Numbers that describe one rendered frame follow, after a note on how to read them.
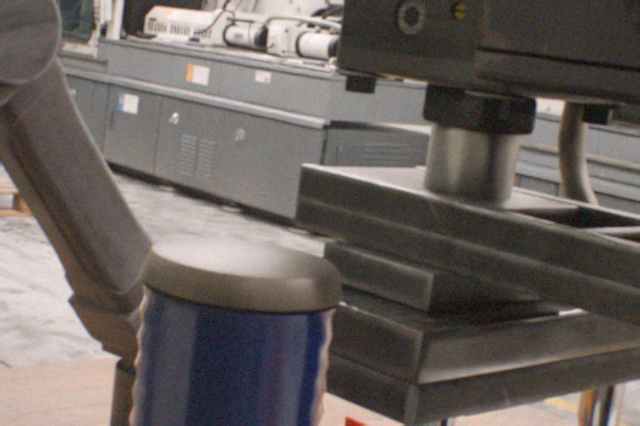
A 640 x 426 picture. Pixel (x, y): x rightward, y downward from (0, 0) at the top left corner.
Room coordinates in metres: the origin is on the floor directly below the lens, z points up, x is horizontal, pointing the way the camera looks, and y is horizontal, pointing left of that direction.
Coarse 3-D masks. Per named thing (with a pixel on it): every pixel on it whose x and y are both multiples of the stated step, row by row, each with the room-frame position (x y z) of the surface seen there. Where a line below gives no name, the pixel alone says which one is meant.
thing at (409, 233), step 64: (448, 128) 0.51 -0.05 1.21; (512, 128) 0.50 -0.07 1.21; (320, 192) 0.53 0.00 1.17; (384, 192) 0.50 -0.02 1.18; (448, 192) 0.51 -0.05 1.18; (512, 192) 0.54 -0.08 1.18; (384, 256) 0.49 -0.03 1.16; (448, 256) 0.47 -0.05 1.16; (512, 256) 0.45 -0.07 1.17; (576, 256) 0.43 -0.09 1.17; (384, 320) 0.45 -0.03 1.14; (448, 320) 0.46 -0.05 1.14; (512, 320) 0.47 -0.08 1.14; (576, 320) 0.50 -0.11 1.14; (384, 384) 0.44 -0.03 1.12; (448, 384) 0.45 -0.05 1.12; (512, 384) 0.48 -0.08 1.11; (576, 384) 0.51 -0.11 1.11
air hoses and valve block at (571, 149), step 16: (576, 112) 0.59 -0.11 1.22; (560, 128) 0.59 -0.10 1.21; (576, 128) 0.59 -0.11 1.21; (560, 144) 0.59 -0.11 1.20; (576, 144) 0.59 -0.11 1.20; (560, 160) 0.59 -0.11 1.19; (576, 160) 0.59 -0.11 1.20; (560, 176) 0.59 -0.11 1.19; (576, 176) 0.58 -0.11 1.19; (576, 192) 0.58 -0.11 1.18; (592, 192) 0.58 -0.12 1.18
